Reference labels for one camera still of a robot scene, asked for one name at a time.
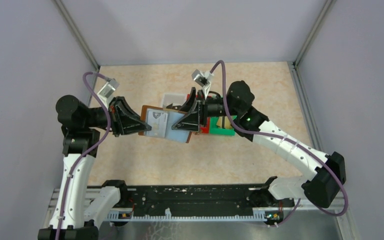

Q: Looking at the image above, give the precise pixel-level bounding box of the white credit card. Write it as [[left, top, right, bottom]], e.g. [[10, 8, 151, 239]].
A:
[[145, 109, 169, 138]]

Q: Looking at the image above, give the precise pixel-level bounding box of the brown leather card holder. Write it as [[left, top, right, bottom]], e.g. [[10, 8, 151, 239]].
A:
[[138, 105, 192, 144]]

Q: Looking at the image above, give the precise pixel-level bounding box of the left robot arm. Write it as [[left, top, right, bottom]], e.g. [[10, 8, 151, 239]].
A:
[[37, 95, 151, 240]]

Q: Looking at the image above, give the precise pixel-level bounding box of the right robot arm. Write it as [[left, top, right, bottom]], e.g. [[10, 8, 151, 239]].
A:
[[168, 80, 346, 209]]

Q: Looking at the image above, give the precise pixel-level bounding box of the gold card in green bin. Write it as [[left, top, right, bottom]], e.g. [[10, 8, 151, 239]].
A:
[[216, 117, 233, 129]]

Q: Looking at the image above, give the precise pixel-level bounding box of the translucent white plastic bin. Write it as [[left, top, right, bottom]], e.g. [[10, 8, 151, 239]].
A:
[[161, 92, 188, 108]]

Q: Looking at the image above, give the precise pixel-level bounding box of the red plastic bin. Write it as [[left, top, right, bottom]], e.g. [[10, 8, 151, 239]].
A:
[[195, 95, 210, 135]]

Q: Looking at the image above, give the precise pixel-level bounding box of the green plastic bin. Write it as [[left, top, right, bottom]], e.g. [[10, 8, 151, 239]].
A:
[[209, 116, 235, 137]]

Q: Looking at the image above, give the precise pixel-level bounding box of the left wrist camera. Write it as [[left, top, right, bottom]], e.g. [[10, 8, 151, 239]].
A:
[[97, 78, 119, 102]]

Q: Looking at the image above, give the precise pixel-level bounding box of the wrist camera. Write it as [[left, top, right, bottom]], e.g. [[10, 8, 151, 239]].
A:
[[191, 69, 214, 87], [97, 78, 119, 102]]

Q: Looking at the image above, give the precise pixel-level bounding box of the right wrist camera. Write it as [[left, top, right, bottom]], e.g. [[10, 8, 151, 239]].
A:
[[191, 69, 214, 87]]

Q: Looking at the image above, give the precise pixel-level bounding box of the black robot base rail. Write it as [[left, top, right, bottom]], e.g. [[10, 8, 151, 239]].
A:
[[106, 177, 296, 226]]

